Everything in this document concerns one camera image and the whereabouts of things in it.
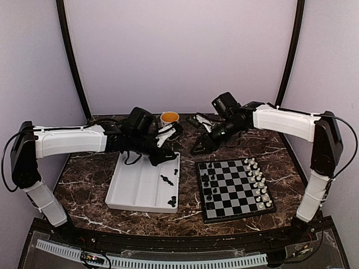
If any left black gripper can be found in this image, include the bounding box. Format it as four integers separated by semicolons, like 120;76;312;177
129;132;177;166

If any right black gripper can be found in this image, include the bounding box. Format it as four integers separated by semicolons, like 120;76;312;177
190;117;244;155

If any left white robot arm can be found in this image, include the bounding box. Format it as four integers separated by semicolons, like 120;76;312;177
7;107;183;244

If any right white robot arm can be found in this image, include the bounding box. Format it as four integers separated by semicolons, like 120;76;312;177
191;92;343;243

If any black chess pieces pile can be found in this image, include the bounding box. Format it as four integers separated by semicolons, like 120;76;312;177
159;169;178;212

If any black white chess board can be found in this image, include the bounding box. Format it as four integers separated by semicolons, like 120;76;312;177
195;158;277;224

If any white chess piece row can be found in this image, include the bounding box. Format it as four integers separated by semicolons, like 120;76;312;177
242;157;274;212

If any white plastic tray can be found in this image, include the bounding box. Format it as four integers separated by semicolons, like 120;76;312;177
105;152;181;214

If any yellow patterned mug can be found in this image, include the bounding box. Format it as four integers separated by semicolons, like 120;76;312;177
160;112;180;126

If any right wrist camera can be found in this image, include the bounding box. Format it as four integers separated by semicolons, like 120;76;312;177
186;114;214;133

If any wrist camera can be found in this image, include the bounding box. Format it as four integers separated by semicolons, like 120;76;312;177
156;122;183;148
186;114;214;133

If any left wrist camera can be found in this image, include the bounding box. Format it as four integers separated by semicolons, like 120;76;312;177
156;122;183;148

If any white slotted cable duct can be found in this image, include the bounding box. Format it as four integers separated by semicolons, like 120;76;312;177
36;239;268;268

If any black front rail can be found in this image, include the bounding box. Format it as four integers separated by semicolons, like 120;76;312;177
30;217;337;254

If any right black frame post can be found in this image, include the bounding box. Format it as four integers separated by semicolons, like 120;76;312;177
274;0;305;107

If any black frame post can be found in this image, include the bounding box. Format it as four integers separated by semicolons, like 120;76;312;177
274;0;305;107
56;0;92;120

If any left black frame post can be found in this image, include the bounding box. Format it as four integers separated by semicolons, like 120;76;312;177
56;0;92;120

